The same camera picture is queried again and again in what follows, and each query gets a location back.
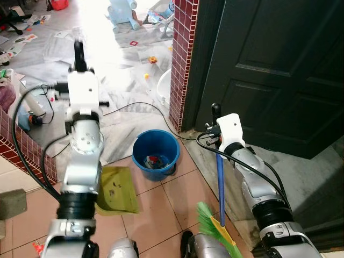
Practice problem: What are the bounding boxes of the silver left robot leg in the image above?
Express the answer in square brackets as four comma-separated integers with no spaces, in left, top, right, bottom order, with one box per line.
[106,236,139,258]

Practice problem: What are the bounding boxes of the silver robot leg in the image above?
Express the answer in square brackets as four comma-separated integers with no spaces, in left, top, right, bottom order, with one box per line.
[106,236,139,258]
[180,230,237,258]

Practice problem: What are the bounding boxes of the rubbish wrappers in bucket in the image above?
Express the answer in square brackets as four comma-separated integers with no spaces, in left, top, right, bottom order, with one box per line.
[145,155,166,169]

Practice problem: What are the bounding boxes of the red plastic object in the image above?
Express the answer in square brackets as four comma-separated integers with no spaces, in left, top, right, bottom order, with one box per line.
[51,0,70,11]

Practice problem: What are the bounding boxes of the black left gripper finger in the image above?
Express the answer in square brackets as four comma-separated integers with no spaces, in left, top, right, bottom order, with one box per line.
[74,40,88,73]

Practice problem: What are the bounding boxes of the white basin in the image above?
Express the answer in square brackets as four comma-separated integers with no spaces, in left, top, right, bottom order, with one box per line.
[156,68,173,106]

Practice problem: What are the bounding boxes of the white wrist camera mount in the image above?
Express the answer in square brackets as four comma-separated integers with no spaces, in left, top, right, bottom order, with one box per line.
[54,68,110,118]
[217,113,246,154]

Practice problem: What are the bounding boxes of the green broom with blue handle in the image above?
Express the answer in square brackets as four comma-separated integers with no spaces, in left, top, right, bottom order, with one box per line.
[195,148,243,258]

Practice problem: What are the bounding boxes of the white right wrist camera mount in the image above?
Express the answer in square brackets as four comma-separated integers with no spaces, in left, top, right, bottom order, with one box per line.
[217,113,246,154]

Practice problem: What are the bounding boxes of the red tiled pillar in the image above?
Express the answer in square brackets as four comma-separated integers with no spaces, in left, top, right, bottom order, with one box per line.
[169,0,200,133]

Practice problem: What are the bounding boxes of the yellow-green dustpan with red handle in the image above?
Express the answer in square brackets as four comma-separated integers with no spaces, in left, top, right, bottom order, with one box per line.
[96,166,139,217]

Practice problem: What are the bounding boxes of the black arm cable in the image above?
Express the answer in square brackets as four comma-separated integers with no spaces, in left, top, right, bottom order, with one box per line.
[11,84,71,204]
[196,131,292,211]

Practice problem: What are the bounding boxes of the blue plastic bucket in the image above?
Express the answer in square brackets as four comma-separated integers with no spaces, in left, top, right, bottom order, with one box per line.
[132,129,181,181]

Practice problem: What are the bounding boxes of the red rubbish wrapper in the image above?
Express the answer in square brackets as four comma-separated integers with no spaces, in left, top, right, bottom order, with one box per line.
[31,241,45,255]

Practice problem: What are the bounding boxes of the pink plastic bag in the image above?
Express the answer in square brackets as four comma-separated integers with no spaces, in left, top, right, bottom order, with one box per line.
[0,80,18,113]

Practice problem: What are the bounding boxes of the dark panelled door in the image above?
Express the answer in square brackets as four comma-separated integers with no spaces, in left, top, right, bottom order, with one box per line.
[195,0,344,160]

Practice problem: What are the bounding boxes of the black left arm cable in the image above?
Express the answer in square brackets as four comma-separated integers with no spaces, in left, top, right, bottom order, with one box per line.
[11,84,71,204]

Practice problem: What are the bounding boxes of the silver right robot leg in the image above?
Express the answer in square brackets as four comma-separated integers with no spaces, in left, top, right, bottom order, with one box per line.
[180,230,237,258]

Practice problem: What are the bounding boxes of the thin black floor cable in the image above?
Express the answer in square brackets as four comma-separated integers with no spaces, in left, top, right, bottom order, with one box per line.
[101,102,200,141]

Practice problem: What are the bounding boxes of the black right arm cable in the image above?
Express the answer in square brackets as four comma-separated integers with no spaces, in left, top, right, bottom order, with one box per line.
[196,131,292,211]

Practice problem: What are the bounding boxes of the low red tiled wall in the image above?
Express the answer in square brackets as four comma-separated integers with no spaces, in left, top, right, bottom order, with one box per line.
[0,107,58,184]

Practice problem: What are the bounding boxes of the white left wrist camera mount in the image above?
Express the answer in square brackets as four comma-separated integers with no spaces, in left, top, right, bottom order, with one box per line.
[54,68,110,118]

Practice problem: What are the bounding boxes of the grey stone block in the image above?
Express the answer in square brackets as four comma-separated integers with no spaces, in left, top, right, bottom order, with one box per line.
[0,189,28,220]

